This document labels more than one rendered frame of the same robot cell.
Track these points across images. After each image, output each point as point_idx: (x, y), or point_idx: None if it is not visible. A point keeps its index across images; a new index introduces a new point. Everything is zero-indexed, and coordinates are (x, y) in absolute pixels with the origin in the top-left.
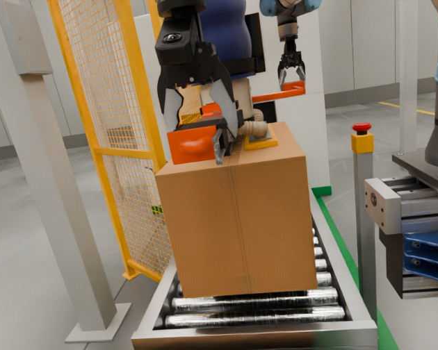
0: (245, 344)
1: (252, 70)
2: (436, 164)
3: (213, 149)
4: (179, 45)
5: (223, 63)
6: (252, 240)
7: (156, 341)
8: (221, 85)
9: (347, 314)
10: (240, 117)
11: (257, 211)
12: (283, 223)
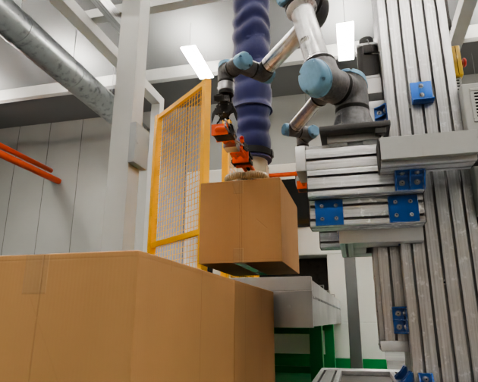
0: None
1: (268, 154)
2: None
3: (225, 130)
4: (220, 95)
5: (251, 145)
6: (246, 224)
7: None
8: (233, 114)
9: None
10: (246, 146)
11: (251, 206)
12: (265, 214)
